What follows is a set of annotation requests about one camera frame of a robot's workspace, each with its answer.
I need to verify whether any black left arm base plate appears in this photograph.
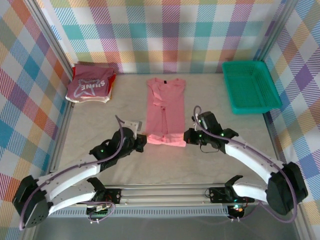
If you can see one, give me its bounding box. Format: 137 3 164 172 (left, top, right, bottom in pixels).
93 187 123 206

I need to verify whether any yellow folded t-shirt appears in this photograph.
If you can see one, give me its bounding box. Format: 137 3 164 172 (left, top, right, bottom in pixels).
106 81 115 101

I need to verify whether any pink t-shirt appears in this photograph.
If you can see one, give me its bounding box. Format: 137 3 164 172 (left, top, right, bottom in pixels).
144 77 187 148

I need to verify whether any grey slotted cable duct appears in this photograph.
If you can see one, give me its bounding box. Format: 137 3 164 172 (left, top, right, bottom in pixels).
49 208 231 219

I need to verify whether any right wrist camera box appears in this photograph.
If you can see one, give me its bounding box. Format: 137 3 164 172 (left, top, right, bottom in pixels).
192 111 223 133

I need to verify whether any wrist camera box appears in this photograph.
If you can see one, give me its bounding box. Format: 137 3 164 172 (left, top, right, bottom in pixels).
123 120 143 138
192 111 223 133

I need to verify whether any green plastic basket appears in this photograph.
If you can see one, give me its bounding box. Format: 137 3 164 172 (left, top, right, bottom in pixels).
221 61 283 116

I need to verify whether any mauve folded t-shirt SHINE print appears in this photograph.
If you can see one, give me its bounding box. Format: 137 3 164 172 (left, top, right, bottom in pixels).
66 63 113 104

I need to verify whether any aluminium frame post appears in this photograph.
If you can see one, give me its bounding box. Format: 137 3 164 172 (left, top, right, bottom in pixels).
257 0 300 65
24 0 75 78

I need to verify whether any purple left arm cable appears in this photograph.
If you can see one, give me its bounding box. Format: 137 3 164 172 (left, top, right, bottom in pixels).
18 114 126 231

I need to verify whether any red folded t-shirt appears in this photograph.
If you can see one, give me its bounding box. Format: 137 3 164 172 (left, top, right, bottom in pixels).
71 66 118 87

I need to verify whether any small controller board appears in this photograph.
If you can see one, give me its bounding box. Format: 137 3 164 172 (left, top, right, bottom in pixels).
86 203 114 225
227 203 247 222

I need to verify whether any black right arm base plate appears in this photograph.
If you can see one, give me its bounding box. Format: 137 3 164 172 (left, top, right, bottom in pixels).
208 185 256 204

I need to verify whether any aluminium mounting rail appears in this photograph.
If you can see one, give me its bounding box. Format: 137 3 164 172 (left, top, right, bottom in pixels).
74 183 305 208

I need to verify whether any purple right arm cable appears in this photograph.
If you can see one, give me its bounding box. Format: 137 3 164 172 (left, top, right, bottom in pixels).
193 105 300 224

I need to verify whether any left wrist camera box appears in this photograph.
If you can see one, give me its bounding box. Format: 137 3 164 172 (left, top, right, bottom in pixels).
123 120 143 138

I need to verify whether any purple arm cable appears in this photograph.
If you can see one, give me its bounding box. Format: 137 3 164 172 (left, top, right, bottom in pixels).
18 114 126 231
193 105 300 224

